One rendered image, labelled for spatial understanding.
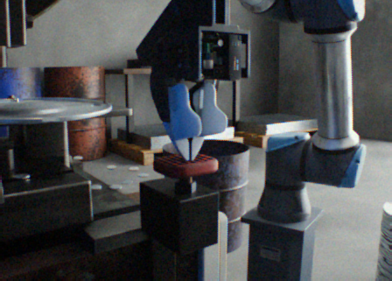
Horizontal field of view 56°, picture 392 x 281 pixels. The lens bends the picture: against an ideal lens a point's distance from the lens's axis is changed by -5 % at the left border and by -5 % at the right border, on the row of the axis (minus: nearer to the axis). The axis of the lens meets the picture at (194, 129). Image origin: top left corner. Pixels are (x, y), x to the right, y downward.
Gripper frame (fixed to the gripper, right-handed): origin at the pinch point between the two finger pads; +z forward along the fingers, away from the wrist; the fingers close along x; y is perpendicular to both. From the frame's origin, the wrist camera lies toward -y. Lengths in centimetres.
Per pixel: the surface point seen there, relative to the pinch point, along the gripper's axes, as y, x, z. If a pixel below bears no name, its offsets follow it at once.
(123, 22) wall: -363, 174, -63
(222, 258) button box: -5.3, 11.1, 20.4
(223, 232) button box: -5.3, 11.2, 15.7
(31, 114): -26.6, -11.7, -2.6
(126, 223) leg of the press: -8.3, -4.2, 11.5
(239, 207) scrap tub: -86, 92, 53
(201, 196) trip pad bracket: 2.9, 0.3, 5.3
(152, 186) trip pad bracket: -3.9, -2.3, 5.2
